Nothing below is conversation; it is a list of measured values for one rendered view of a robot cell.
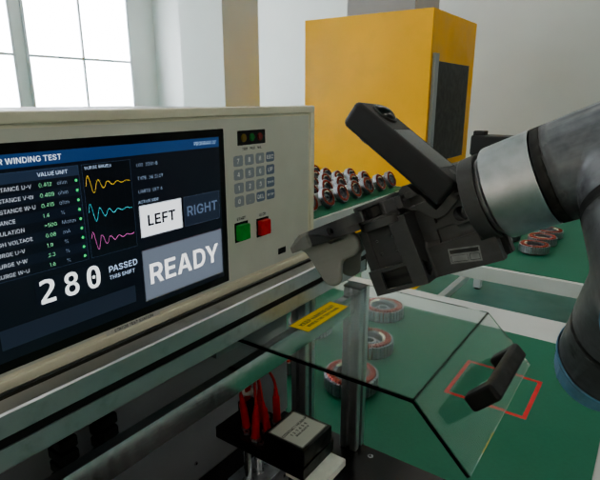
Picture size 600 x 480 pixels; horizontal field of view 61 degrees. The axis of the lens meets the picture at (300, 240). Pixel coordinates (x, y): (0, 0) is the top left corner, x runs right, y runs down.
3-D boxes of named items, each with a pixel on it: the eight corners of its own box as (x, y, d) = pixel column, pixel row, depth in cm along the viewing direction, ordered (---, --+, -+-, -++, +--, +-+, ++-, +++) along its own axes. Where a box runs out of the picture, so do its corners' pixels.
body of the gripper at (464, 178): (369, 299, 45) (501, 266, 38) (334, 209, 45) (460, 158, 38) (404, 275, 51) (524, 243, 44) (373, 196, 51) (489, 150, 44)
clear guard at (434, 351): (530, 366, 63) (535, 322, 62) (470, 479, 45) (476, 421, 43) (312, 307, 82) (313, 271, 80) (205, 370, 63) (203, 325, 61)
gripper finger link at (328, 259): (291, 300, 51) (366, 278, 46) (270, 245, 51) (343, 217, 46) (309, 290, 54) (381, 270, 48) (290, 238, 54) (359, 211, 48)
